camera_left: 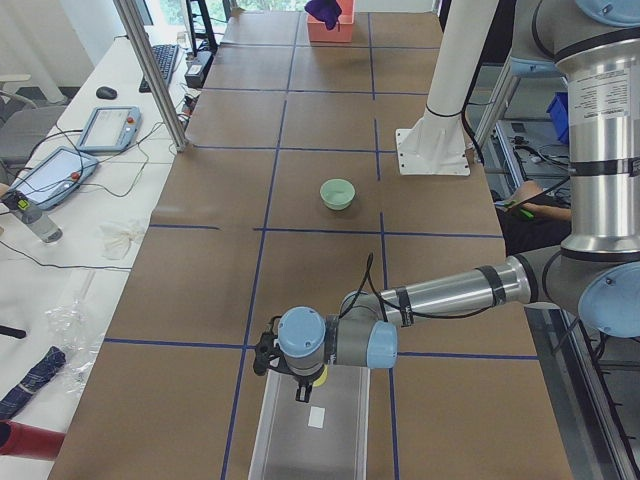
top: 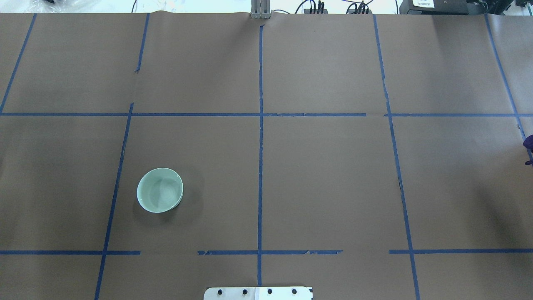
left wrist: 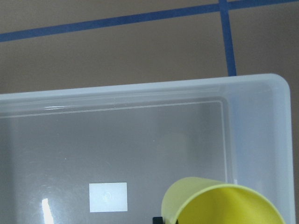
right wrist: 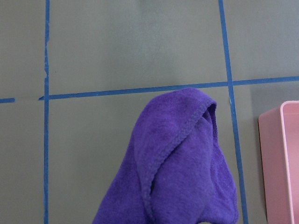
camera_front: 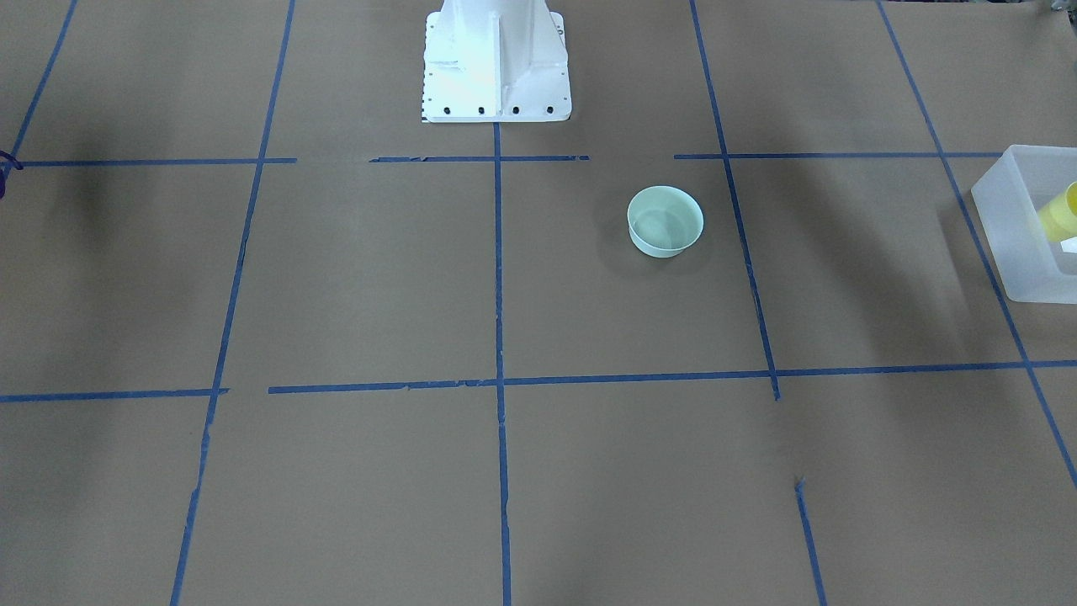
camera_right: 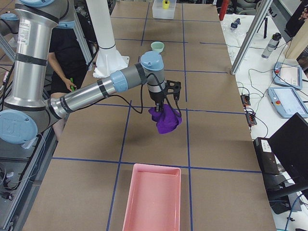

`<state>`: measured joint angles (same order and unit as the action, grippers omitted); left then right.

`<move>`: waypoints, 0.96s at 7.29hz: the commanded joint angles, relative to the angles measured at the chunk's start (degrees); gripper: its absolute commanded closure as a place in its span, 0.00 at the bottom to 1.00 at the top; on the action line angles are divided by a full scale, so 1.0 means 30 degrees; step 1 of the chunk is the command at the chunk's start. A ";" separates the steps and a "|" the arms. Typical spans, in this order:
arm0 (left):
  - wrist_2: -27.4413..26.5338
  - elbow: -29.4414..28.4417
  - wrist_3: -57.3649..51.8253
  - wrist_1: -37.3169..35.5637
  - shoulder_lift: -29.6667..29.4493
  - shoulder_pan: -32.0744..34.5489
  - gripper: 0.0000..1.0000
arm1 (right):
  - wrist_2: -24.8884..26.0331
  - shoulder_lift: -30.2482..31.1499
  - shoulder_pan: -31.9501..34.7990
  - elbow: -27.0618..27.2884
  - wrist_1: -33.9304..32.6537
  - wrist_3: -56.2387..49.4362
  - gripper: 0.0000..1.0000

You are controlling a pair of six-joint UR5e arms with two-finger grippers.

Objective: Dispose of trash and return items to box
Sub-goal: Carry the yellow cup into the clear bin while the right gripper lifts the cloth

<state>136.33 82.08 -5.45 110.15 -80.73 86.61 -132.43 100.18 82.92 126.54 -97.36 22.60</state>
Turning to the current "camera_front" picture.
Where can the purple cloth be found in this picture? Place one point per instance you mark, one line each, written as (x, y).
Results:
(9, 163)

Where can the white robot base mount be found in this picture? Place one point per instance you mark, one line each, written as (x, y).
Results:
(495, 62)

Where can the yellow plastic cup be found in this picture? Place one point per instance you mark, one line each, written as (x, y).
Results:
(1057, 218)

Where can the mint green bowl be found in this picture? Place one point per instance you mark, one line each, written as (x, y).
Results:
(664, 221)

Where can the translucent plastic storage box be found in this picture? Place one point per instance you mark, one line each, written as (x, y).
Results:
(1008, 199)

